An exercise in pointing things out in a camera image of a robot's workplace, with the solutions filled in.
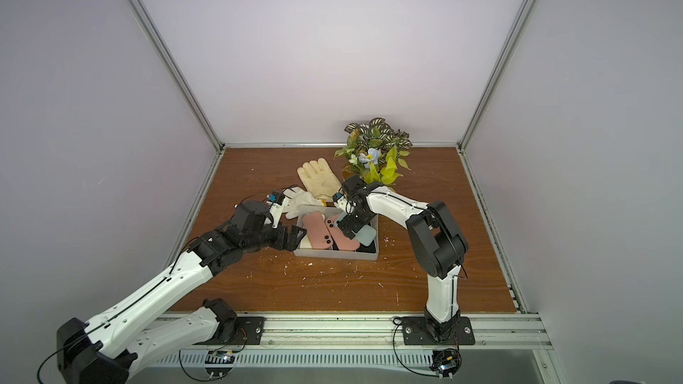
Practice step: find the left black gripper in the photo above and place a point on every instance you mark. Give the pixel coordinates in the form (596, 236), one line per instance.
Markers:
(293, 242)

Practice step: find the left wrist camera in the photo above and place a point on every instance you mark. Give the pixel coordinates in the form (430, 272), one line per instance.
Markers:
(278, 202)

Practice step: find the left connector board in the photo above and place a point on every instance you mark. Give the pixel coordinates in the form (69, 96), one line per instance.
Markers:
(219, 363)

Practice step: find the mint green phone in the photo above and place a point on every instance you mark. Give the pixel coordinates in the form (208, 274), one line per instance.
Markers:
(366, 235)

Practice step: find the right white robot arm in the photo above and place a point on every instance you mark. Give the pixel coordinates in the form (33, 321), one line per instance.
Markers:
(436, 239)

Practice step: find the right connector board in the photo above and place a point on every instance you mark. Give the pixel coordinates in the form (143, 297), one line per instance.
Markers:
(446, 363)

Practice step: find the white cotton glove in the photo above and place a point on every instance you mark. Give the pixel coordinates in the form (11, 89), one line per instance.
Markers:
(297, 199)

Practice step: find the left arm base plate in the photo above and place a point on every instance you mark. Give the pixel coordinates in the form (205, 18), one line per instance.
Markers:
(248, 330)

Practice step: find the aluminium front rail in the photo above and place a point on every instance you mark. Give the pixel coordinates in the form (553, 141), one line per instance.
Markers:
(380, 331)

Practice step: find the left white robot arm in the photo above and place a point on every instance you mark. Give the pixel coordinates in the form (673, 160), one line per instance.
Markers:
(113, 346)

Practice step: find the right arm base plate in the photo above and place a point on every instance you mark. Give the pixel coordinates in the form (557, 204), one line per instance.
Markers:
(419, 331)

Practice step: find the artificial plant in vase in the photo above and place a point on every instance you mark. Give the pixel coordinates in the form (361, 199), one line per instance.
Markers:
(375, 151)

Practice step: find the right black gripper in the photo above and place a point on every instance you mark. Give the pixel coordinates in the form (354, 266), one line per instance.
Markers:
(352, 219)

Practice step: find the connector board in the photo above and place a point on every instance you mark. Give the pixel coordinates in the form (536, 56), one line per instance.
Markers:
(219, 363)
(446, 363)

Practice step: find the cream rubber glove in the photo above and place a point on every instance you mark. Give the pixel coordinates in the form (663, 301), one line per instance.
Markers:
(319, 179)

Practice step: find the cream white phone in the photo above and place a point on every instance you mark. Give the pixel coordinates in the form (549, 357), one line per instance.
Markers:
(305, 244)

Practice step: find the pink phone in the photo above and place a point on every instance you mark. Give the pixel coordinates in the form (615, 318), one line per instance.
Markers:
(317, 231)
(341, 241)

